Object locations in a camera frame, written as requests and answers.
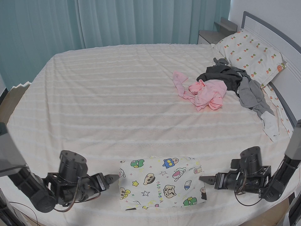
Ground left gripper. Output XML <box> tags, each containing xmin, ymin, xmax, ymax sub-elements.
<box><xmin>90</xmin><ymin>172</ymin><xmax>120</xmax><ymax>193</ymax></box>

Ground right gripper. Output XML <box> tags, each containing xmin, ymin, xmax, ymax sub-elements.
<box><xmin>199</xmin><ymin>172</ymin><xmax>237</xmax><ymax>190</ymax></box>

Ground white printed pyjama top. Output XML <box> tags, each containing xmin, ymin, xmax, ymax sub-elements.
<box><xmin>118</xmin><ymin>156</ymin><xmax>208</xmax><ymax>211</ymax></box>

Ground bed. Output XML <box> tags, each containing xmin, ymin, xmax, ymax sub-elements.
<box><xmin>7</xmin><ymin>11</ymin><xmax>301</xmax><ymax>226</ymax></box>

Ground pink garment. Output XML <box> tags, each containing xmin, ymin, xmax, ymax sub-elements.
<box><xmin>173</xmin><ymin>70</ymin><xmax>227</xmax><ymax>112</ymax></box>

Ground white printed pillow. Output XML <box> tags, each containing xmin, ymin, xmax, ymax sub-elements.
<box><xmin>213</xmin><ymin>29</ymin><xmax>288</xmax><ymax>88</ymax></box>
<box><xmin>262</xmin><ymin>85</ymin><xmax>295</xmax><ymax>136</ymax></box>

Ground black garment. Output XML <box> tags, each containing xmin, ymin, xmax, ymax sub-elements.
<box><xmin>197</xmin><ymin>65</ymin><xmax>252</xmax><ymax>92</ymax></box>

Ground small grey garment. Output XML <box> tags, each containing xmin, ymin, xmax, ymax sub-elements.
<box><xmin>213</xmin><ymin>57</ymin><xmax>230</xmax><ymax>66</ymax></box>

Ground grey bedside table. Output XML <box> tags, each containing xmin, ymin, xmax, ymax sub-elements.
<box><xmin>199</xmin><ymin>17</ymin><xmax>238</xmax><ymax>45</ymax></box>

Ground blue-green curtain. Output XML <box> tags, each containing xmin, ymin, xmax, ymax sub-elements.
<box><xmin>0</xmin><ymin>0</ymin><xmax>232</xmax><ymax>89</ymax></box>

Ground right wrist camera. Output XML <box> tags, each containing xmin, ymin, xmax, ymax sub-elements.
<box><xmin>230</xmin><ymin>159</ymin><xmax>243</xmax><ymax>172</ymax></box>

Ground black cable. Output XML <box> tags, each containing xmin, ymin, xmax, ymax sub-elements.
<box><xmin>235</xmin><ymin>190</ymin><xmax>262</xmax><ymax>207</ymax></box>
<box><xmin>55</xmin><ymin>196</ymin><xmax>79</xmax><ymax>213</ymax></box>

